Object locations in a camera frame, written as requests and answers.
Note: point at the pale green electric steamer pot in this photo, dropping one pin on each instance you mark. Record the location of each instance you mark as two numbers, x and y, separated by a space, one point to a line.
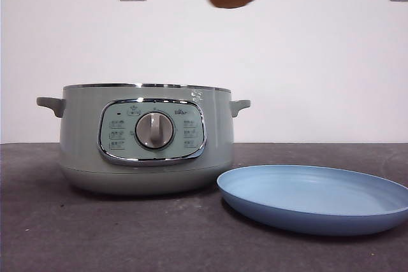
83 132

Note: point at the blue round plate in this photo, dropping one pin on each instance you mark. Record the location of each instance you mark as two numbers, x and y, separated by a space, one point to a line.
306 195

